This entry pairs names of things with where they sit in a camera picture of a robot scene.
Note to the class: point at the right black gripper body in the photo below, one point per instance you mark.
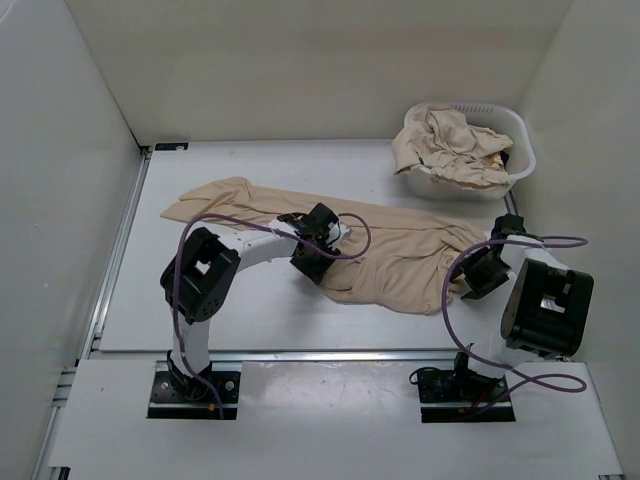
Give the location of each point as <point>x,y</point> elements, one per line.
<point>483,272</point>

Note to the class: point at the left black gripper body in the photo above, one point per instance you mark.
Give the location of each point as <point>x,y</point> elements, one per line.
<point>312,266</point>

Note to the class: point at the beige trousers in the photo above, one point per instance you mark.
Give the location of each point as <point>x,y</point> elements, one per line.
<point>397,258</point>

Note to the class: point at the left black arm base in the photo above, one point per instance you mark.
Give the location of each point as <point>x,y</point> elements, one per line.
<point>171,399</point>

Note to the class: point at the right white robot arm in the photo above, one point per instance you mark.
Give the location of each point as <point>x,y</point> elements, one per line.
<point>545,314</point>

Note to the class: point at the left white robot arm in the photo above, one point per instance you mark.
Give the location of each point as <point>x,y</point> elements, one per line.
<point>197,280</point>

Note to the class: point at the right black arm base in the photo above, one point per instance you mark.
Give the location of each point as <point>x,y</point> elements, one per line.
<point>461,395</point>

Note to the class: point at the beige clothes pile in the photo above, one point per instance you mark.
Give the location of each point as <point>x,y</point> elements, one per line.
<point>456,152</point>

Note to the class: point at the white laundry basket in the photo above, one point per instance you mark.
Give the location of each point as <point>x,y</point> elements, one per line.
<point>519,160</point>

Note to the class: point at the black corner label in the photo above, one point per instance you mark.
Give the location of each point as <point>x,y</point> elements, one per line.
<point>171,146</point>

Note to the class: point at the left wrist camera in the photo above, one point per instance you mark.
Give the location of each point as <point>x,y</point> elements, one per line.
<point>338,233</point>

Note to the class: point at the right aluminium rail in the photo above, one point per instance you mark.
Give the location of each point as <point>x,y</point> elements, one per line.
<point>510,203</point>

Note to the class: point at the front aluminium rail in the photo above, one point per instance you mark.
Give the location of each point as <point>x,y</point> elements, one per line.
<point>351,355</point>

